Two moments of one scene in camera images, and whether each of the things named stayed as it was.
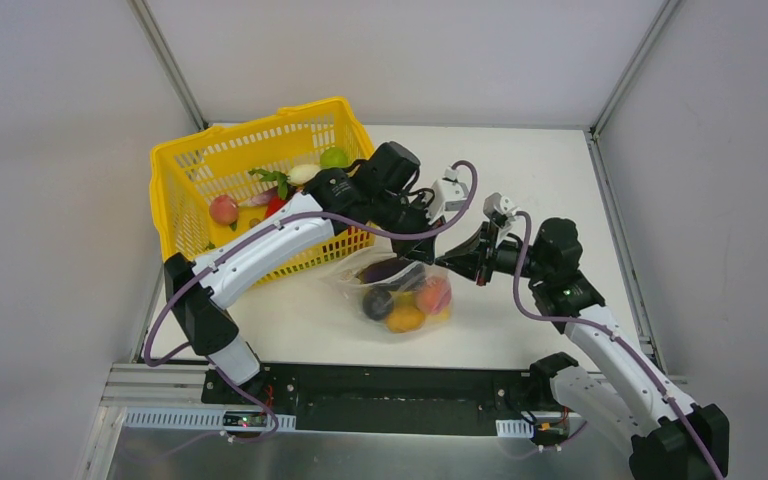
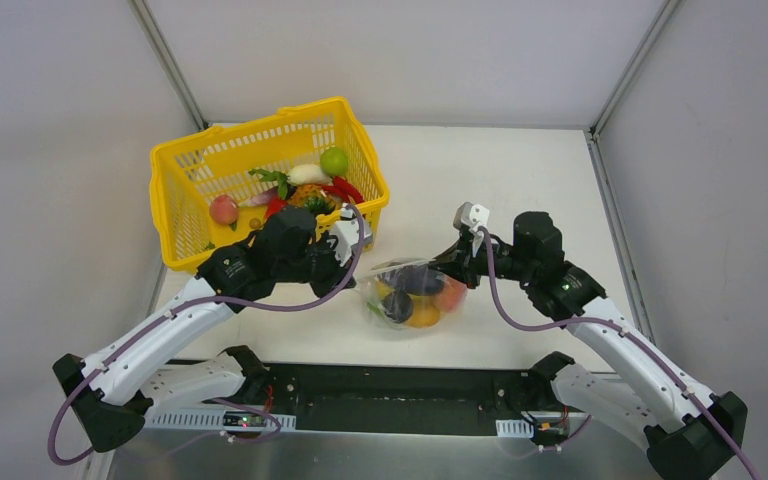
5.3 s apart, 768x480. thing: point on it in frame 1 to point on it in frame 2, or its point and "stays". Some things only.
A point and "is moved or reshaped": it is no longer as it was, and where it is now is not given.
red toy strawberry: [273, 204] stays
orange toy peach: [434, 295] to [452, 295]
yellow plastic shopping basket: [214, 181] stays
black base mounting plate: [389, 398] stays
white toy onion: [298, 175] stays
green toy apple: [334, 157] stays
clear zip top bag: [404, 297] is moved or reshaped
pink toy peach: [224, 210] stays
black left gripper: [417, 234] to [330, 270]
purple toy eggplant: [393, 275] to [420, 280]
